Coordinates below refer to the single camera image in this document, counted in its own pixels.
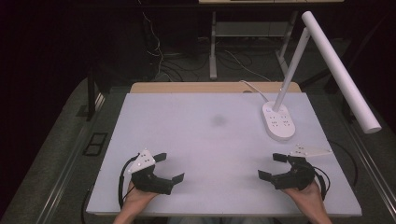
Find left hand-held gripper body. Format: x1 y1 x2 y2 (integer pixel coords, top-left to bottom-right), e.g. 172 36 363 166
127 148 176 196

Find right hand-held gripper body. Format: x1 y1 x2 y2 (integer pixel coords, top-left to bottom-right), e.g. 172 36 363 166
270 144 333 191

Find person's left hand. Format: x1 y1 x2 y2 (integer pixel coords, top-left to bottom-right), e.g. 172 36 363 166
120 181 160 217

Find person's right hand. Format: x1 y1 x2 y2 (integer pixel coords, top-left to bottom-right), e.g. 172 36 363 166
281 180 325 213

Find white desk lamp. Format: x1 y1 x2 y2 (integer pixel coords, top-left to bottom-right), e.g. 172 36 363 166
261 10 383 143

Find white table mat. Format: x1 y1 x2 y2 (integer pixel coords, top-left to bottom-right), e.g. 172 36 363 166
85 91 363 217

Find grey metal stand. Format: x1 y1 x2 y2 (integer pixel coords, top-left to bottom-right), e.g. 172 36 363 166
208 10 300 81

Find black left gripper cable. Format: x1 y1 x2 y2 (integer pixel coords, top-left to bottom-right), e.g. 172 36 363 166
117 153 140 210

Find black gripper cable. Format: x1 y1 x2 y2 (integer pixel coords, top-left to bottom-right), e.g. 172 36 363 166
312 166 332 202
117 153 140 210

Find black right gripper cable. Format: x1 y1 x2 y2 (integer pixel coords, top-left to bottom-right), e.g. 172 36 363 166
312 166 332 202

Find black looped cable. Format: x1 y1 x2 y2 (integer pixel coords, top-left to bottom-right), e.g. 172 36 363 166
329 139 360 189

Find black rectangular frame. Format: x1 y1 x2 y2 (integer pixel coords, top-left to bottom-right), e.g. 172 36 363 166
81 132 109 157

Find white lamp cable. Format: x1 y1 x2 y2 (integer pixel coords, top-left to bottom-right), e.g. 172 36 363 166
238 79 269 103

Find metal table rail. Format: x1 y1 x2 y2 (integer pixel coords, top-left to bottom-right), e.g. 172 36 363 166
339 116 396 218
36 92 106 224

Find black stand post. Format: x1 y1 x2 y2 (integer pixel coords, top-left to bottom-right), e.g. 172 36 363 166
86 69 106 122

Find white hanging cables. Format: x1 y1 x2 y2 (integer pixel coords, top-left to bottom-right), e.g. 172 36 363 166
136 0 176 82

